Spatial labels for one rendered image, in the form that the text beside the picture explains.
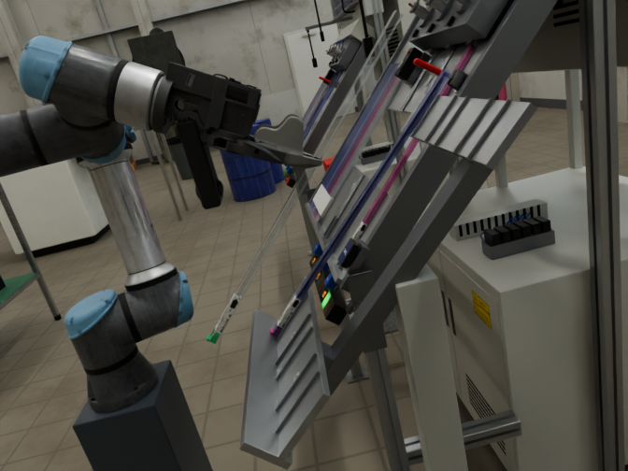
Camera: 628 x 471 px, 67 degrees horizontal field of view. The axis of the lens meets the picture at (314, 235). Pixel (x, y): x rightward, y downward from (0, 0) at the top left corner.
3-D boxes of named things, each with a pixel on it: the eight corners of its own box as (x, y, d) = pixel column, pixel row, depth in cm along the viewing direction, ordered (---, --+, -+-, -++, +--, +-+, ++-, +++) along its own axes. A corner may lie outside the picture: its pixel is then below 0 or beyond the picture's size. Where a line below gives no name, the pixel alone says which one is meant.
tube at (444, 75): (277, 337, 81) (271, 335, 81) (277, 333, 83) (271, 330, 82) (450, 73, 70) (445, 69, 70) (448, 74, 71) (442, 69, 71)
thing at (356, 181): (357, 287, 96) (343, 280, 96) (318, 208, 159) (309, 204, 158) (406, 206, 92) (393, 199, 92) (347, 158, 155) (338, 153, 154)
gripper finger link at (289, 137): (335, 129, 57) (261, 106, 56) (320, 176, 59) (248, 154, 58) (333, 127, 60) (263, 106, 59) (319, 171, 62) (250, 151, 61)
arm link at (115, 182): (135, 335, 112) (47, 108, 102) (195, 311, 118) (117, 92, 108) (137, 350, 101) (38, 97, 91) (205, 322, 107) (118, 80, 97)
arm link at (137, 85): (109, 125, 55) (130, 120, 63) (149, 136, 56) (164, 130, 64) (121, 60, 53) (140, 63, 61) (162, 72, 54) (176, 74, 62)
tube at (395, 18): (215, 345, 68) (207, 341, 68) (216, 339, 70) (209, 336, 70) (404, 15, 57) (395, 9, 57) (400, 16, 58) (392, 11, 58)
